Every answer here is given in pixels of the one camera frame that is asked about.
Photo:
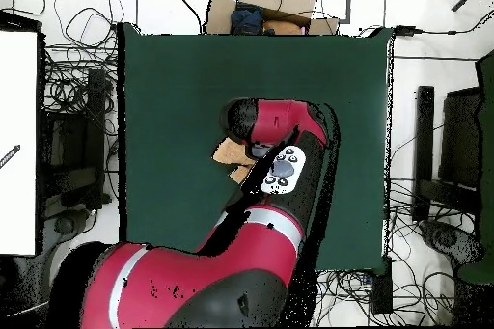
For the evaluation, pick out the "black power adapter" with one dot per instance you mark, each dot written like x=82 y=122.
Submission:
x=404 y=30

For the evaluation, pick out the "orange garment in box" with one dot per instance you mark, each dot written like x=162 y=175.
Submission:
x=283 y=28

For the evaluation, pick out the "black metal frame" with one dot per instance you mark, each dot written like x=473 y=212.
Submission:
x=424 y=132

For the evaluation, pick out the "dark green table cloth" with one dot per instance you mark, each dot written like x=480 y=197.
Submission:
x=166 y=113

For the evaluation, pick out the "black power strip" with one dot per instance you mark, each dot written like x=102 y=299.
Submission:
x=382 y=290

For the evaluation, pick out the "dark blue garment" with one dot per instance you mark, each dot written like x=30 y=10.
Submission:
x=247 y=20

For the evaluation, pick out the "green cloth on side table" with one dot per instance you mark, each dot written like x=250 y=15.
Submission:
x=487 y=151

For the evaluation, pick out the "grey chair base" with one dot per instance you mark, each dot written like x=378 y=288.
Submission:
x=65 y=224
x=447 y=238

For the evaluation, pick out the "black marker pen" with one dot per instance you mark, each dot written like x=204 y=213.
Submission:
x=9 y=156

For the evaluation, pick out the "orange terry towel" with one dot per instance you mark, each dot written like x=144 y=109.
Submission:
x=227 y=151

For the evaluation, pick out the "white panel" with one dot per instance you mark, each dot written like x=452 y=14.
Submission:
x=17 y=132

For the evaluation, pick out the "black metal stand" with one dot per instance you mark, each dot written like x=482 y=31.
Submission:
x=94 y=113

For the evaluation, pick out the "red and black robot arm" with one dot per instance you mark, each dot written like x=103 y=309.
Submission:
x=247 y=259

